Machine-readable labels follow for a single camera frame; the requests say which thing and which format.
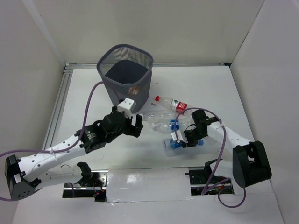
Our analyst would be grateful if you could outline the aluminium frame rail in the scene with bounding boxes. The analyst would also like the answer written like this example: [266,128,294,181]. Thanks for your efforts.
[42,65,73,150]
[64,63,232,70]

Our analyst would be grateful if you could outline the silver reflective tape sheet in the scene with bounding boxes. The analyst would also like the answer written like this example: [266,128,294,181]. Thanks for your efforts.
[106,168,192,202]

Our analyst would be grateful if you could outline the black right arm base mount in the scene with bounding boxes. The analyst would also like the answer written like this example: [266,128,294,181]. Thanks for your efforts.
[185,159,216,185]

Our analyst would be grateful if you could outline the red label red cap bottle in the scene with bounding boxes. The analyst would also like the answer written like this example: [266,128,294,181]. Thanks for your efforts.
[155,96,196,117]

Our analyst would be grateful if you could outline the blue label white cap bottle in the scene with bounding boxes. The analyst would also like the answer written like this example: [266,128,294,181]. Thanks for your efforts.
[152,118,193,134]

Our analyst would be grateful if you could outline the aluminium frame rail left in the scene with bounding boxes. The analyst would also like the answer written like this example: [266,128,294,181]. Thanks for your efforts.
[42,65,73,150]

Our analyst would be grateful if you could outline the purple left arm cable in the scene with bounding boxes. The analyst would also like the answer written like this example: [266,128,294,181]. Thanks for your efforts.
[0,81,123,202]

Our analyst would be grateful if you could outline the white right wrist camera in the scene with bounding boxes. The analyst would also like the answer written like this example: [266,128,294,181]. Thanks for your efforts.
[171,130,186,143]

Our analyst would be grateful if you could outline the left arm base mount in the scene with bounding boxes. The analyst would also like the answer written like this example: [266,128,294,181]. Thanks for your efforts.
[62,162,108,202]

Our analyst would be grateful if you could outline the orange juice bottle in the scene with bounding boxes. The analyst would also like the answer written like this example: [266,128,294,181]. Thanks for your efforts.
[128,86,140,96]

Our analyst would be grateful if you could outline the grey mesh waste bin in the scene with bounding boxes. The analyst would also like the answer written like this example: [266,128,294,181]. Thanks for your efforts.
[96,44,154,113]

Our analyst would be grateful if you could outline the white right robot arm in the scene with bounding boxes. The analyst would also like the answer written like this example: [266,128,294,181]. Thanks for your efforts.
[183,110,272,188]

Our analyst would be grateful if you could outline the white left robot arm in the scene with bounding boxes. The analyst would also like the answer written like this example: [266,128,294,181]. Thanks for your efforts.
[5,106,143,201]

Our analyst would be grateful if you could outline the clear bottle blue-white cap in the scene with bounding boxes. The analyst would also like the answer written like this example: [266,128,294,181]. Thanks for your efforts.
[140,110,176,123]

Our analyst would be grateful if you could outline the aluminium frame rail back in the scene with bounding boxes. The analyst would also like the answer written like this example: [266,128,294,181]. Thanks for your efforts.
[64,63,232,70]

